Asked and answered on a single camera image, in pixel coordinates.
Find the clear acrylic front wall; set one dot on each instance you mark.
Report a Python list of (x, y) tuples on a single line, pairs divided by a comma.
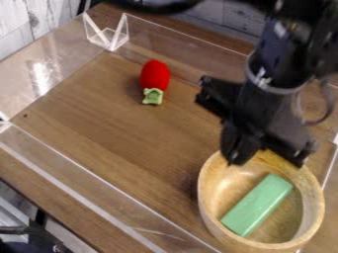
[(109, 220)]

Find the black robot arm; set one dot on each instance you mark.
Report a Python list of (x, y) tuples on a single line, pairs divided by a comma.
[(296, 50)]

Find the green rectangular block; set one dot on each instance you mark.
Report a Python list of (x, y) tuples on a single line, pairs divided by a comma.
[(243, 218)]

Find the black device lower left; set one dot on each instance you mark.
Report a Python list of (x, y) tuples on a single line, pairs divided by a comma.
[(39, 245)]

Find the brown wooden bowl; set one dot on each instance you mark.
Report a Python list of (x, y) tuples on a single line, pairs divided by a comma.
[(224, 183)]

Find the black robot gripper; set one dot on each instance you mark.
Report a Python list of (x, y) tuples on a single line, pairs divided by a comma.
[(258, 121)]

